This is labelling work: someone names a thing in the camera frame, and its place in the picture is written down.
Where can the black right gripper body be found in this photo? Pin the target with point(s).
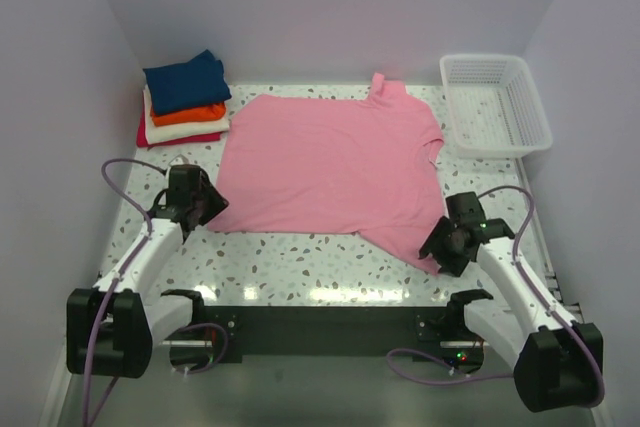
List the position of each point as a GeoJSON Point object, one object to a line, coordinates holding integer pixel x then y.
{"type": "Point", "coordinates": [452, 245]}

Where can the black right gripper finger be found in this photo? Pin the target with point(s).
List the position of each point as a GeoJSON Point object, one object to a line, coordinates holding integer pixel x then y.
{"type": "Point", "coordinates": [452, 265]}
{"type": "Point", "coordinates": [436, 245]}

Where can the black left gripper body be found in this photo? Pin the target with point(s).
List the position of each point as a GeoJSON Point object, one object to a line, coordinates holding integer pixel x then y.
{"type": "Point", "coordinates": [198, 200]}

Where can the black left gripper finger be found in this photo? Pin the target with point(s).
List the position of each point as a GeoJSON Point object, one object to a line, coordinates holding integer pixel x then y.
{"type": "Point", "coordinates": [188, 225]}
{"type": "Point", "coordinates": [213, 203]}

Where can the pink t shirt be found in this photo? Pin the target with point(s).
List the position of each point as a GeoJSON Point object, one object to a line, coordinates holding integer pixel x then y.
{"type": "Point", "coordinates": [323, 166]}

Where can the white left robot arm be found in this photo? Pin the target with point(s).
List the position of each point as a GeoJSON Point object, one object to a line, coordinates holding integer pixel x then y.
{"type": "Point", "coordinates": [112, 327]}

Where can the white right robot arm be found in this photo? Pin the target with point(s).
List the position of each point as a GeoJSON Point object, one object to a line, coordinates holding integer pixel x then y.
{"type": "Point", "coordinates": [556, 360]}

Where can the folded cream white t shirt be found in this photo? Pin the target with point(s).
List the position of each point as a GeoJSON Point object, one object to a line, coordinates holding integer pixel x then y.
{"type": "Point", "coordinates": [156, 135]}

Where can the folded crimson red t shirt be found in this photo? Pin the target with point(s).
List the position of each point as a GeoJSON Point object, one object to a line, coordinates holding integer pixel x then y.
{"type": "Point", "coordinates": [141, 142]}

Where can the folded orange t shirt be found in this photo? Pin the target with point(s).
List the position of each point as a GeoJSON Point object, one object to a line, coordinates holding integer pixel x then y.
{"type": "Point", "coordinates": [205, 113]}

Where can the folded navy blue t shirt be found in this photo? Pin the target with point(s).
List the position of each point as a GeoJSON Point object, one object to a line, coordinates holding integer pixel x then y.
{"type": "Point", "coordinates": [181, 86]}

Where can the white plastic basket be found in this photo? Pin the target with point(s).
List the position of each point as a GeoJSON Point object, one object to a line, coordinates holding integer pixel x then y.
{"type": "Point", "coordinates": [495, 108]}

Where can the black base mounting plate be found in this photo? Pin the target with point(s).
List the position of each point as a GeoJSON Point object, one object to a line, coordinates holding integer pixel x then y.
{"type": "Point", "coordinates": [344, 332]}

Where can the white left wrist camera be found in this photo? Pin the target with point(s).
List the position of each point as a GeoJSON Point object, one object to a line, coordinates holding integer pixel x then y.
{"type": "Point", "coordinates": [178, 160]}

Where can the aluminium rail frame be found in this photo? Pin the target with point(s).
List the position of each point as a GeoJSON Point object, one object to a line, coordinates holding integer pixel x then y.
{"type": "Point", "coordinates": [200, 347]}

